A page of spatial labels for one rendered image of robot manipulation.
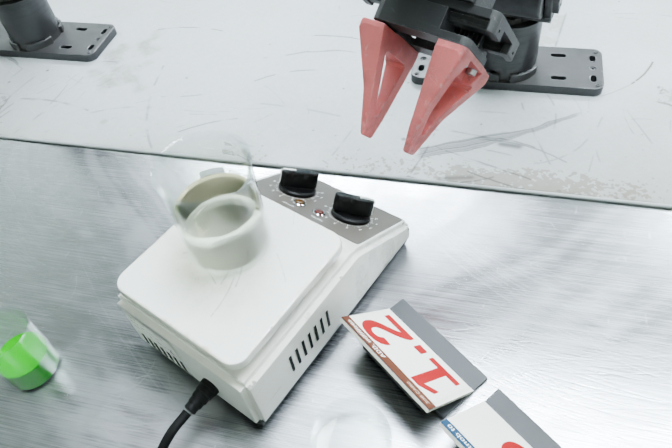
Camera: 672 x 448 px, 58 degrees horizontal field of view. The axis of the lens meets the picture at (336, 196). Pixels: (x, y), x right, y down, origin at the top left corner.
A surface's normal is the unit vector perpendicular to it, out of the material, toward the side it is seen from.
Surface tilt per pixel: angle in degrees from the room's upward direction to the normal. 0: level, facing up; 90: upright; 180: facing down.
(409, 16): 40
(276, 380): 90
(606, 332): 0
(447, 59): 61
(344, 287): 90
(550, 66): 0
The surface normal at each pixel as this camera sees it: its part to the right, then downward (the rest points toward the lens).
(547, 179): -0.10, -0.66
